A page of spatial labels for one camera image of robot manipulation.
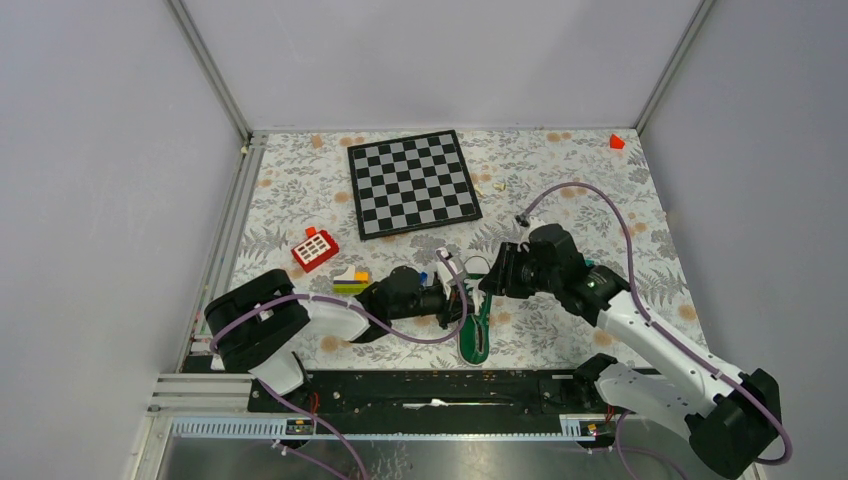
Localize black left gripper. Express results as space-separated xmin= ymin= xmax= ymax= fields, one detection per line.
xmin=390 ymin=283 xmax=480 ymax=330

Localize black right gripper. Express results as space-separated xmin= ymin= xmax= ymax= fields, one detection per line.
xmin=477 ymin=242 xmax=561 ymax=299

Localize green canvas sneaker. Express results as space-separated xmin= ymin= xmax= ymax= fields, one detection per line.
xmin=458 ymin=255 xmax=492 ymax=366

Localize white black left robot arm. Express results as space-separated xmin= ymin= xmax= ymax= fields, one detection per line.
xmin=203 ymin=267 xmax=476 ymax=411

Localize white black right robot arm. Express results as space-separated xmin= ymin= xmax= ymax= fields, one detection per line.
xmin=480 ymin=224 xmax=782 ymax=479

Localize stacked colourful toy bricks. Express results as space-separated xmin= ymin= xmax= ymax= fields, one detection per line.
xmin=332 ymin=266 xmax=371 ymax=295

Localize small wooden piece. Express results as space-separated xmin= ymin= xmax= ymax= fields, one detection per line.
xmin=472 ymin=182 xmax=507 ymax=196

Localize red toy brick window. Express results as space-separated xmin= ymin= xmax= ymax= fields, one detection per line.
xmin=291 ymin=227 xmax=339 ymax=273

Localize black grey chessboard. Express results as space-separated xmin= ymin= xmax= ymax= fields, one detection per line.
xmin=347 ymin=130 xmax=483 ymax=241

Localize floral table mat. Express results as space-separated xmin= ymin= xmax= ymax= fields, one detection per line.
xmin=230 ymin=130 xmax=705 ymax=343

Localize red wedge block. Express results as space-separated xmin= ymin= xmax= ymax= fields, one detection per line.
xmin=609 ymin=134 xmax=626 ymax=150

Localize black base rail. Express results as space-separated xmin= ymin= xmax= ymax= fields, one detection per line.
xmin=182 ymin=357 xmax=641 ymax=437

